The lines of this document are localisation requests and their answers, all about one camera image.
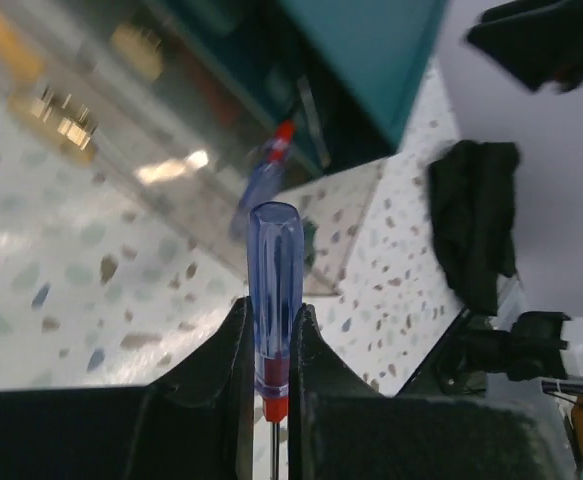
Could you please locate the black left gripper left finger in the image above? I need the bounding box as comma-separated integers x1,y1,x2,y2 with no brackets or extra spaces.
0,298,254,479

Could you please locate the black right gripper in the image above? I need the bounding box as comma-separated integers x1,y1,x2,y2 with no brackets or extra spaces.
465,1,583,93

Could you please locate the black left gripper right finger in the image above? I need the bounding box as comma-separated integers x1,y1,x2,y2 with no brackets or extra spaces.
288,305,576,479

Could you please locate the stubby green screwdriver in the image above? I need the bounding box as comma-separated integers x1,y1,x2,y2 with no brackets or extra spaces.
302,217,317,273

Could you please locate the blue handled screwdriver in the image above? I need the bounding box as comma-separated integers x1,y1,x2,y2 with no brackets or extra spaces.
247,202,304,479

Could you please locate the teal drawer box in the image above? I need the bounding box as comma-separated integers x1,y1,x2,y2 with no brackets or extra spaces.
156,1,446,176

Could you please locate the clear plastic drawer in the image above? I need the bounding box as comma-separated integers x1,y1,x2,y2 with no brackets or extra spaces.
0,1,377,297

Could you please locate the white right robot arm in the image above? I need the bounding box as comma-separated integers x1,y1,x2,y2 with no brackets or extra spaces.
459,1,583,381

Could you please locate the black cloth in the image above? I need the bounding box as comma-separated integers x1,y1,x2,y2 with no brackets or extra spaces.
427,140,520,316

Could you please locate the brass drawer knob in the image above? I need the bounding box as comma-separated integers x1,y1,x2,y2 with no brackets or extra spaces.
7,86,98,166

